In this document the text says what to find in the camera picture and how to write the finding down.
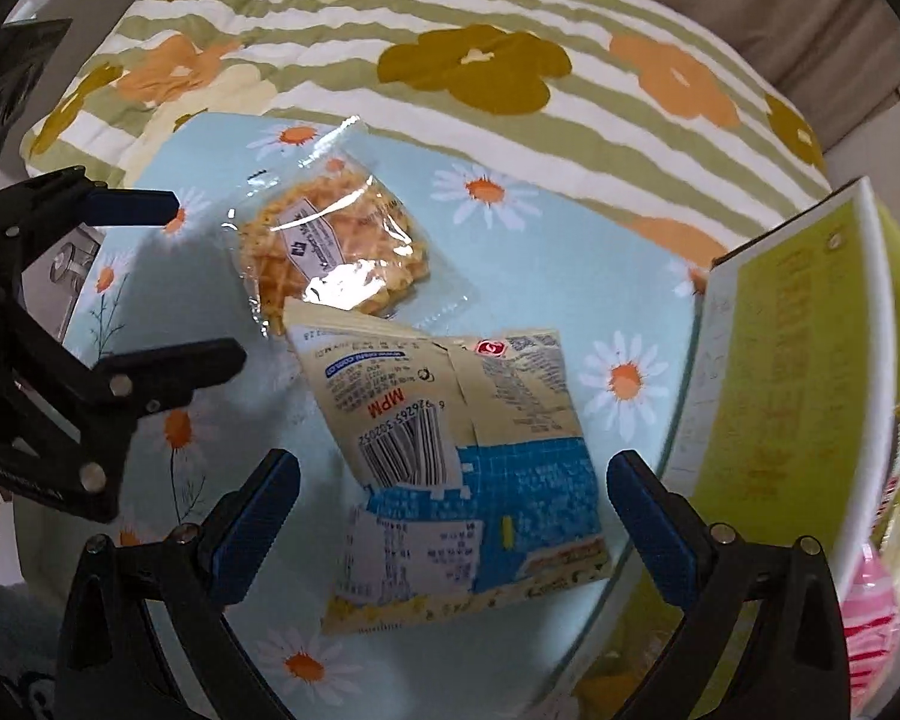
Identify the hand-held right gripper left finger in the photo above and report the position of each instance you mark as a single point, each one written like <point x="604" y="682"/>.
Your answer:
<point x="259" y="525"/>

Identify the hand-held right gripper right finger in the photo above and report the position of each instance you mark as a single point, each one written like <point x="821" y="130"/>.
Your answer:
<point x="649" y="526"/>

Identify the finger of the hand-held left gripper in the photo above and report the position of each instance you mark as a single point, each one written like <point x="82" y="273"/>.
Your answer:
<point x="139" y="208"/>
<point x="172" y="375"/>

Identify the cream and blue snack packet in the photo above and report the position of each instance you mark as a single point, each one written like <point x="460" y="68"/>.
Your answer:
<point x="450" y="480"/>

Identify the yellow-green storage box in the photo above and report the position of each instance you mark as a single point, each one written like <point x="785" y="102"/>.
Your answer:
<point x="780" y="375"/>

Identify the clear waffle packet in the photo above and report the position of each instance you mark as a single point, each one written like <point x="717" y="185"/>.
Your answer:
<point x="337" y="240"/>

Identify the grey metal object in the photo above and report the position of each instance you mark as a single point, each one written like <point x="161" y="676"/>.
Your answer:
<point x="75" y="277"/>

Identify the pink striped snack packet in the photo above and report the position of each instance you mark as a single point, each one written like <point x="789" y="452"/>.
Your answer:
<point x="870" y="622"/>

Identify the grey blue fabric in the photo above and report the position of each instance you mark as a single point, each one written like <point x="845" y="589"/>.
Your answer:
<point x="15" y="645"/>

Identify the floral striped blanket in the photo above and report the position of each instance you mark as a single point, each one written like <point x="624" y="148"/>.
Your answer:
<point x="457" y="67"/>

